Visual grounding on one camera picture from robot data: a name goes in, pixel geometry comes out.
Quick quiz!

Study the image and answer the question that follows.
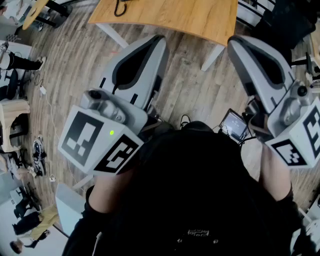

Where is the white table leg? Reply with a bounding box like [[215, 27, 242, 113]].
[[95, 23, 130, 50], [200, 43, 226, 73]]

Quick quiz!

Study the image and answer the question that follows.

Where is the white side table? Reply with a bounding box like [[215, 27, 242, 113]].
[[54, 174, 95, 237]]

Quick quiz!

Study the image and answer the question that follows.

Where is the small black display screen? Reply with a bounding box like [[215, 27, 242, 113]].
[[218, 108, 251, 143]]

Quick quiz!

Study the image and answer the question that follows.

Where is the black metal railing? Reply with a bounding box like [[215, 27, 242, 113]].
[[236, 0, 276, 29]]

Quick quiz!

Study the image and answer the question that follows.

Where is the person's right forearm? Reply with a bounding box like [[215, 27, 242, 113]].
[[258, 144, 292, 202]]

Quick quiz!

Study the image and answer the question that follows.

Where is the person's black hoodie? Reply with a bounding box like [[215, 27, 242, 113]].
[[62, 121, 320, 256]]

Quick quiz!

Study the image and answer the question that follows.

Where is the black cable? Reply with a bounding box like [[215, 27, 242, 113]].
[[113, 0, 128, 18]]

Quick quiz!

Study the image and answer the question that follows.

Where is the person's left forearm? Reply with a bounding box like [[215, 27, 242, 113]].
[[88, 167, 137, 216]]

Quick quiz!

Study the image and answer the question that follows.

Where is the plywood stool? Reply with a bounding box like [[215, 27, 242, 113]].
[[0, 98, 31, 153]]

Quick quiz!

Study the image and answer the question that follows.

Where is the blue white sneaker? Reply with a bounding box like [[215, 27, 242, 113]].
[[32, 134, 46, 160], [33, 158, 48, 177]]

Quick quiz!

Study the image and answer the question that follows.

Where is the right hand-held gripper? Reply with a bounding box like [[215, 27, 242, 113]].
[[227, 34, 320, 170]]

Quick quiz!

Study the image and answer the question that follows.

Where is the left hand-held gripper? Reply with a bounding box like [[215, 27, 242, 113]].
[[57, 35, 163, 176]]

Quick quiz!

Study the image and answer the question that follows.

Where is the round wooden pedestal table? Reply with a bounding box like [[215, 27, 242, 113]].
[[21, 0, 74, 31]]

